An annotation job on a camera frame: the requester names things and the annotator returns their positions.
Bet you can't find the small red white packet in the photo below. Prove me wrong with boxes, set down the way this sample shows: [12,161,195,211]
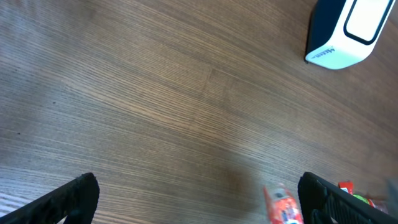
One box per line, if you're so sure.
[263,184,304,224]

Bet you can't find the green snack bag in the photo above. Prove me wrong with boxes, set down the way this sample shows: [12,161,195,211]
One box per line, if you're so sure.
[353,194,389,214]

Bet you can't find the red stick sachet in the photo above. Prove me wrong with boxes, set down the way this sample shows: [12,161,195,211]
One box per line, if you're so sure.
[338,181,354,195]

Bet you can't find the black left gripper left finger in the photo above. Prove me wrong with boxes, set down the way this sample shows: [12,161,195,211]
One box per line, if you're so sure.
[1,172,100,224]

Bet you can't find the white barcode scanner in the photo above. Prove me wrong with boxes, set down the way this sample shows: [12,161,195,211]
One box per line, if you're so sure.
[305,0,395,70]

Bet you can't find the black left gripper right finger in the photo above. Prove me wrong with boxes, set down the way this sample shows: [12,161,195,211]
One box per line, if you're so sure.
[298,172,397,224]

